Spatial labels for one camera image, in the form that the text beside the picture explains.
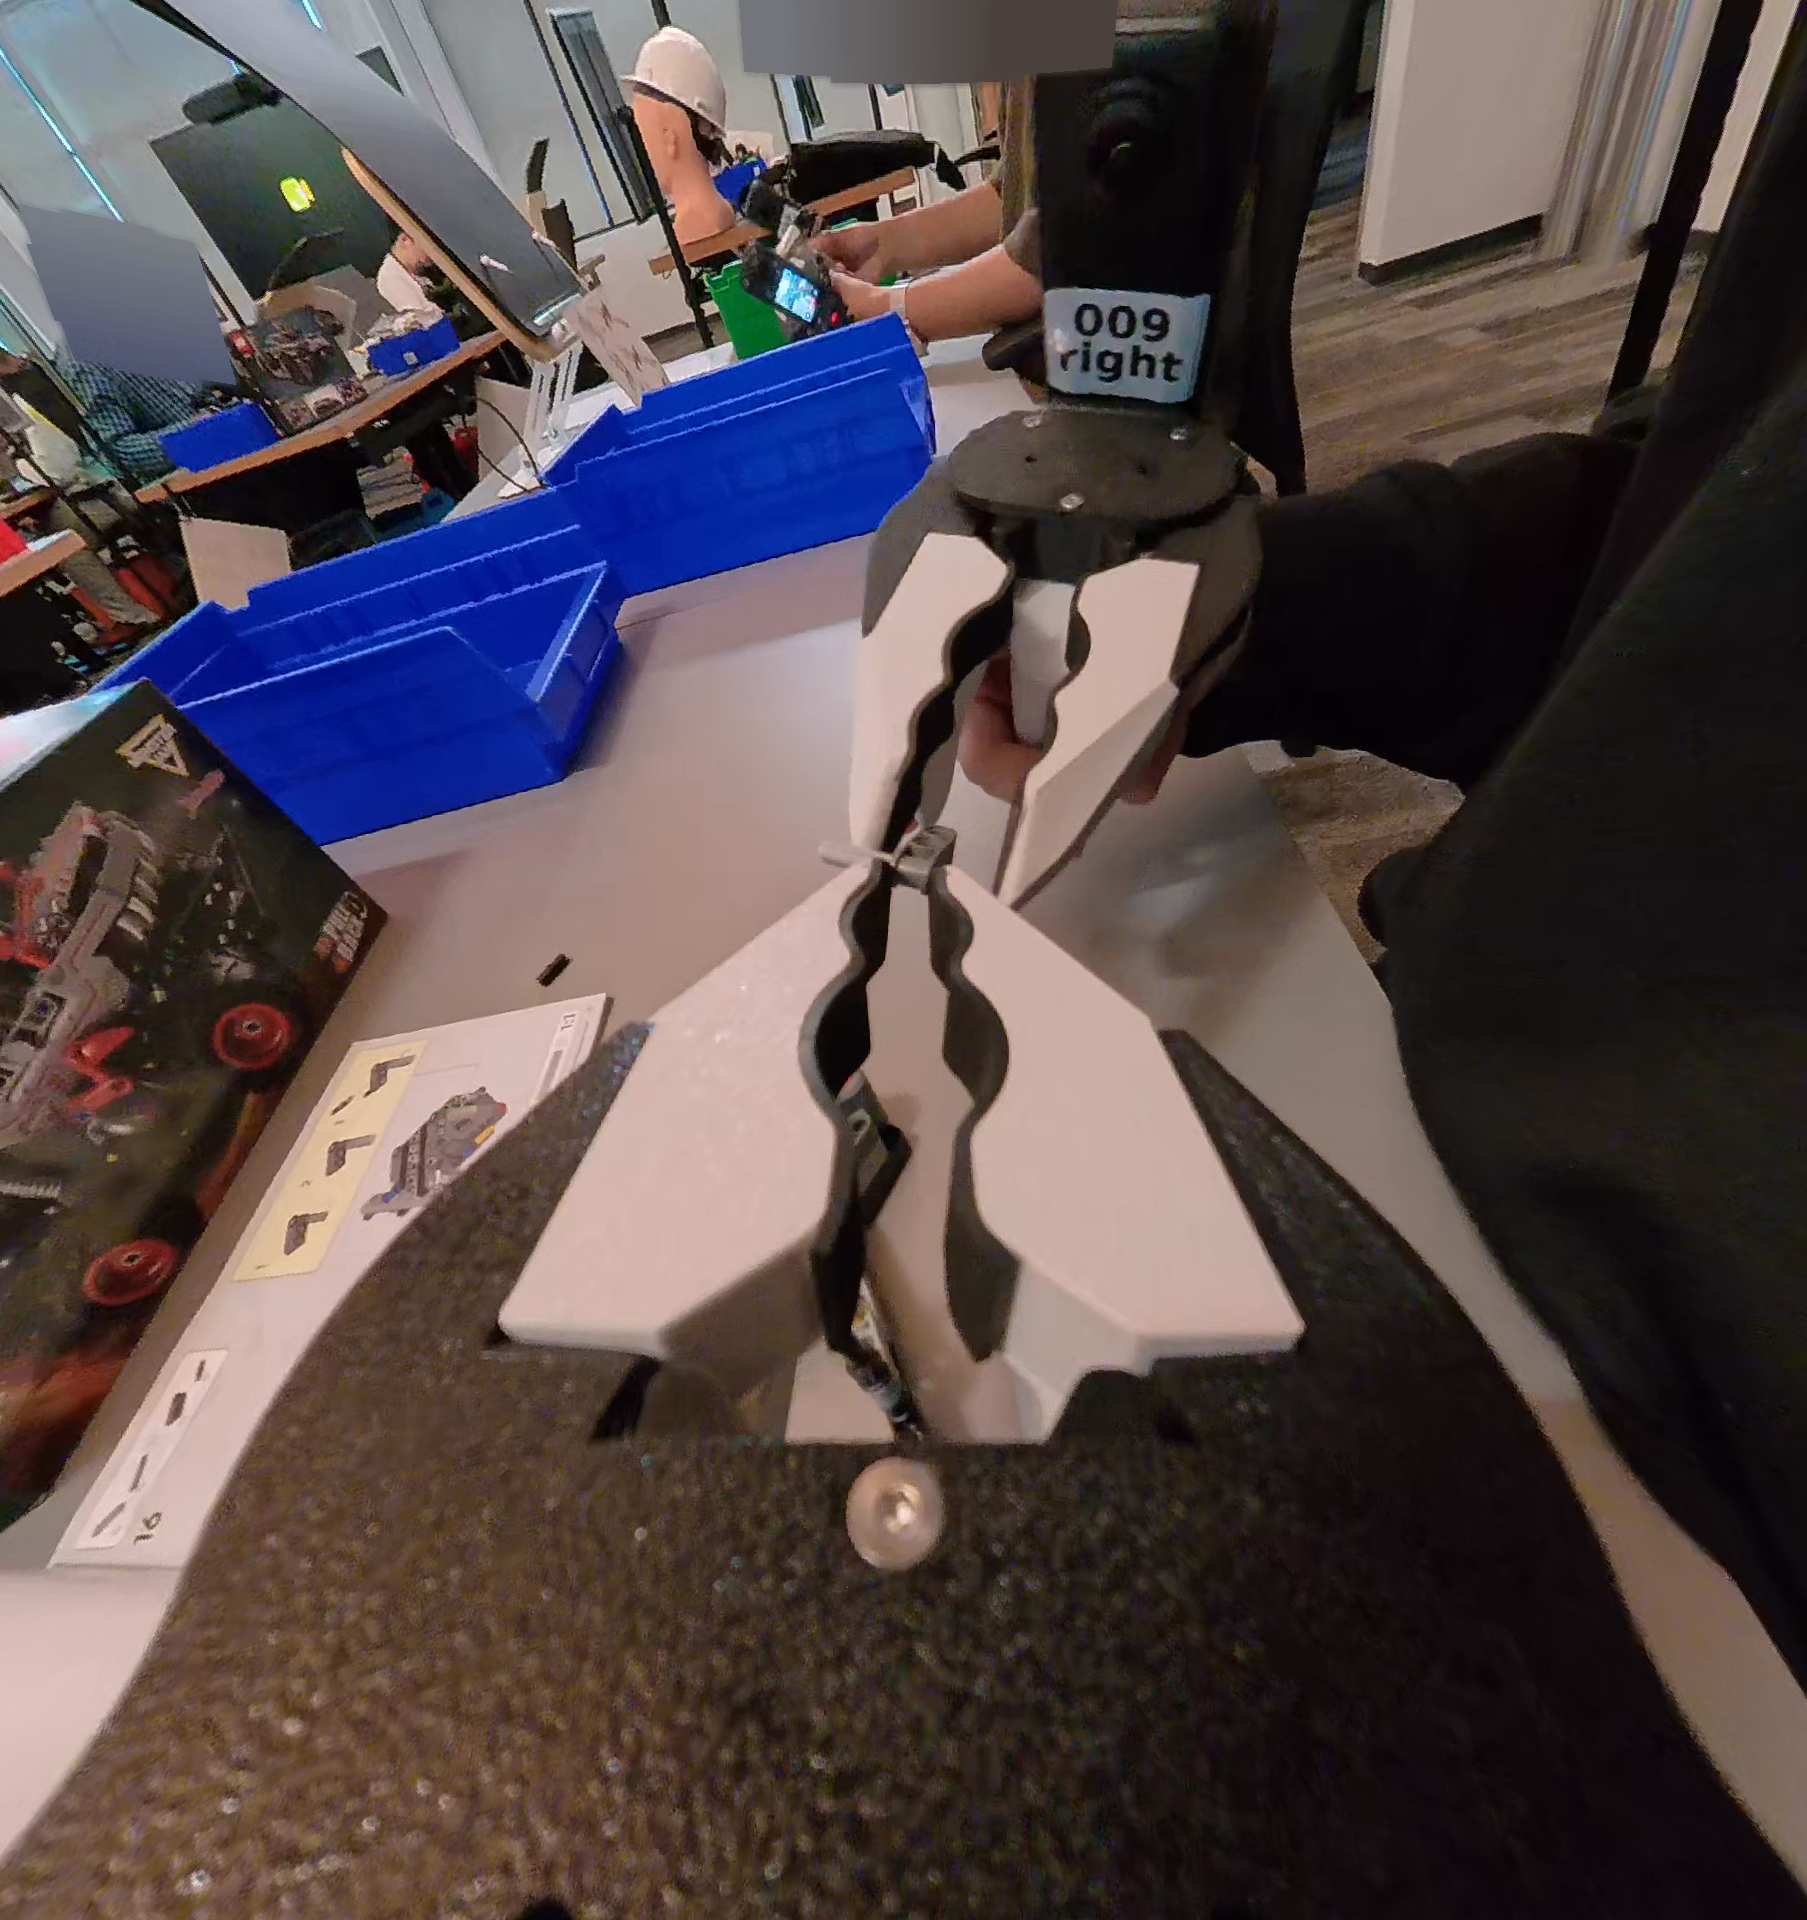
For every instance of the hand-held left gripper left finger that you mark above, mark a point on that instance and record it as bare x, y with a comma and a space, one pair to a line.
678, 1186

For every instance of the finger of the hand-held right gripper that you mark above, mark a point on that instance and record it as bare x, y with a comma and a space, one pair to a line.
1128, 676
903, 660

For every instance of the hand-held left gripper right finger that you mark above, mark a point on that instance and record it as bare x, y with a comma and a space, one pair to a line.
1128, 1200

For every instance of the grey toy connector piece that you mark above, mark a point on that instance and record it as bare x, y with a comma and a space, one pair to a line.
903, 855

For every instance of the grey black toy brick assembly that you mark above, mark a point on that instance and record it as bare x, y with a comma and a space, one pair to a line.
873, 1162

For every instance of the person's right forearm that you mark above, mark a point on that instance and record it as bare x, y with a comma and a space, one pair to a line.
1382, 600

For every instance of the person's right hand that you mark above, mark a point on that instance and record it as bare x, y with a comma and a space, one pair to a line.
993, 743

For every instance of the white instruction booklet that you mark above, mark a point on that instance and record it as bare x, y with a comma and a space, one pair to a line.
469, 1065

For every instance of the blue plastic bin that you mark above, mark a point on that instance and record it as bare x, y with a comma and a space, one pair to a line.
753, 465
394, 690

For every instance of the green plastic bin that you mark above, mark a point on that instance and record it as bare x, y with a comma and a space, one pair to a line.
730, 315

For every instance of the mannequin head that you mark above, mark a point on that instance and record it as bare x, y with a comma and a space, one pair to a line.
694, 180

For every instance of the white hard hat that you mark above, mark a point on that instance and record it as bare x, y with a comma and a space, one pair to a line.
678, 68

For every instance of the black stand pole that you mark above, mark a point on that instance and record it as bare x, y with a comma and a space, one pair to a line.
1668, 211

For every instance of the black toy truck box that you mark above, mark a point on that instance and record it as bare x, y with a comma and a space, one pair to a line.
138, 1050
301, 383

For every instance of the small blue bin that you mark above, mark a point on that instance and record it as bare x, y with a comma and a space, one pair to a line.
220, 438
414, 348

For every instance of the person's torso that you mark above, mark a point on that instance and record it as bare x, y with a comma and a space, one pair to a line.
1668, 976

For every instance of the wooden display board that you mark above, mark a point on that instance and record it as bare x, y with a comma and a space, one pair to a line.
437, 195

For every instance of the white cardboard piece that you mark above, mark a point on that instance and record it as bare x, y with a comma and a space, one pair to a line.
235, 563

